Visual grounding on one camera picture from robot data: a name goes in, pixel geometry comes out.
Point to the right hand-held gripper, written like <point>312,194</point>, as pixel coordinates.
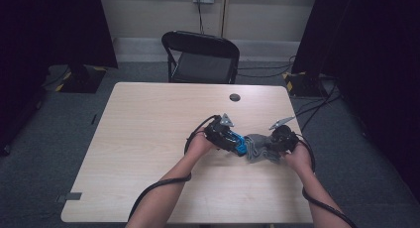
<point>284,138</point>

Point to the grey knitted cloth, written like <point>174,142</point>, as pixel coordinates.
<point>261,148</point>

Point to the black folding chair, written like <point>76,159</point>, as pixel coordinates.
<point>201,67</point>

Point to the person's left hand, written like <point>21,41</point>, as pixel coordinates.
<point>198,145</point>

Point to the black stand base yellow stripes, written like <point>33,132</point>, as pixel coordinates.
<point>302,86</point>
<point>82,81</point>

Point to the person's right hand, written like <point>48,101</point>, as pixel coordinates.
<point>302,158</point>

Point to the small black floor tape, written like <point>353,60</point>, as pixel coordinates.
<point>94,119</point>

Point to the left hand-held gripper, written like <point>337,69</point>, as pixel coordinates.
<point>218,132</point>

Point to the black curtain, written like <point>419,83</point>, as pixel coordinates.
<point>39,39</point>
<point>373,72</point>

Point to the grey tape piece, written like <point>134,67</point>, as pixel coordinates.
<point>71,196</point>

